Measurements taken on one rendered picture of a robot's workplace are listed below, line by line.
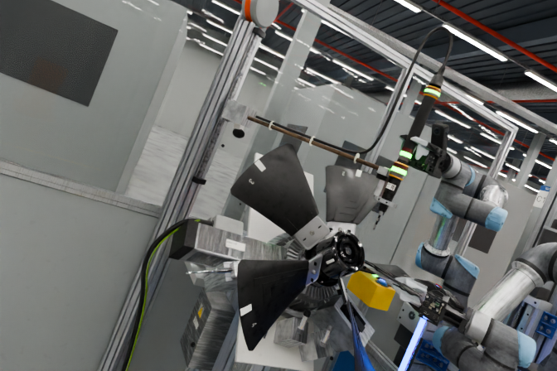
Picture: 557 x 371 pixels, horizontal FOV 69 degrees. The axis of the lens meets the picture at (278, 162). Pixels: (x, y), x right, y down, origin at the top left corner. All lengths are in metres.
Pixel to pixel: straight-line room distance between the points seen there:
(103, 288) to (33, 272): 0.26
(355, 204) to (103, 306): 1.11
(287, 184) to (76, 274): 0.99
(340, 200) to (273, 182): 0.27
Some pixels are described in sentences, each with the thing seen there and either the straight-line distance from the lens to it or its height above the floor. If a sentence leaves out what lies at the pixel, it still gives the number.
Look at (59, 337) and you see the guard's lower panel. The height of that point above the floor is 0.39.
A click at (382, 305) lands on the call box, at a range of 1.71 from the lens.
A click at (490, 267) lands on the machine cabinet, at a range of 6.01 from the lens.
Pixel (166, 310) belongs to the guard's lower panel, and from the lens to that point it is 1.92.
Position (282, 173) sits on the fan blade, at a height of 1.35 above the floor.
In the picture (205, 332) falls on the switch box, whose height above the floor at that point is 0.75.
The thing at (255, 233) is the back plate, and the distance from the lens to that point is 1.34.
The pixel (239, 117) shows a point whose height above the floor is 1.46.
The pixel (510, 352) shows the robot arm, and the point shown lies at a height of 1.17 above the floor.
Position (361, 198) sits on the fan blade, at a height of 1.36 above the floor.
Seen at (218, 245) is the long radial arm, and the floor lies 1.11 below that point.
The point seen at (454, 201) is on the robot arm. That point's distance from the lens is 1.43.
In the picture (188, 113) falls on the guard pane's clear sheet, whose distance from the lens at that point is 1.69.
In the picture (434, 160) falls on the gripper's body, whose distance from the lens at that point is 1.32.
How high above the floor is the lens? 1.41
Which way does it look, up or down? 2 degrees down
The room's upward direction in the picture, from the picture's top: 22 degrees clockwise
